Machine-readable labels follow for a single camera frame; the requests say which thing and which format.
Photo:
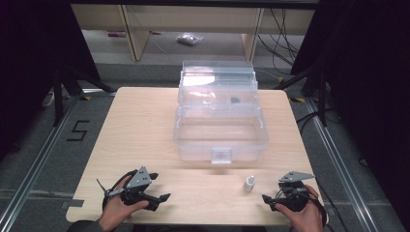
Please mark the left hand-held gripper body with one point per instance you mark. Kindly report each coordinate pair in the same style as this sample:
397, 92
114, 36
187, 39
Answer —
138, 180

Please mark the dark curtain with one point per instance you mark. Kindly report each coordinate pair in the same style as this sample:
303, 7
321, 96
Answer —
370, 80
32, 64

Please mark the white power strip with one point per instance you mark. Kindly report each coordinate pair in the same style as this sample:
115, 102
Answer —
48, 100

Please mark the grey tape strip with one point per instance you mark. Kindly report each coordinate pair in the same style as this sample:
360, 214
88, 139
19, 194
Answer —
73, 203

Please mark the clear plastic bag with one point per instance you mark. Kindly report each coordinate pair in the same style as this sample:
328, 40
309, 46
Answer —
189, 39

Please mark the person's right hand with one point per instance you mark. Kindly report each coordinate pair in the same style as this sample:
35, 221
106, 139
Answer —
304, 219

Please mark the small white dropper bottle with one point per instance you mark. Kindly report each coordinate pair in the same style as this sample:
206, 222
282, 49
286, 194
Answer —
248, 183

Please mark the metal floor rail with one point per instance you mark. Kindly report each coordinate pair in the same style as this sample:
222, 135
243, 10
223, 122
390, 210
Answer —
335, 154
38, 161

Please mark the clear plastic storage box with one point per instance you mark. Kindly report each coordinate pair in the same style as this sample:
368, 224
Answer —
222, 151

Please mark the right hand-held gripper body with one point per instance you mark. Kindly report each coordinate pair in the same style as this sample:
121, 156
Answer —
294, 193

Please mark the person's left hand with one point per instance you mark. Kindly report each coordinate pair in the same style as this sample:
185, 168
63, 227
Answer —
116, 211

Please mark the black metal stand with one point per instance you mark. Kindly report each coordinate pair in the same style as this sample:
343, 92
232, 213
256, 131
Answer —
322, 103
58, 103

